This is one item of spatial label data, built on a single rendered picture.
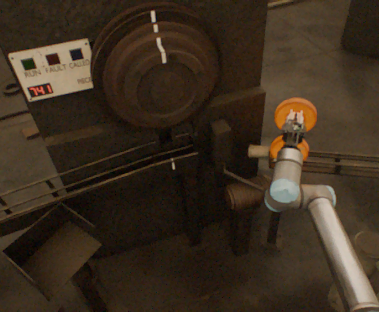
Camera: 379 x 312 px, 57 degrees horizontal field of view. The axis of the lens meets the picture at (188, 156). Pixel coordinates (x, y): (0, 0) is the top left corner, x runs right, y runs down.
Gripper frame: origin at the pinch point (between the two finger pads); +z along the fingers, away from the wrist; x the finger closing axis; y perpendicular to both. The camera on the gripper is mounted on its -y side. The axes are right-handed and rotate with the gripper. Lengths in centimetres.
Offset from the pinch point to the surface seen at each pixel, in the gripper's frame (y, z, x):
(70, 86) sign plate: 23, -18, 80
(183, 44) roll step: 35, -5, 38
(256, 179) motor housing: -37.1, -12.7, 12.3
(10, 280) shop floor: -71, -82, 134
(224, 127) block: -11.4, -3.6, 28.1
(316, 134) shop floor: -117, 74, -19
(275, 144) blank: -17.6, -4.4, 6.2
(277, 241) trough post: -88, -23, -2
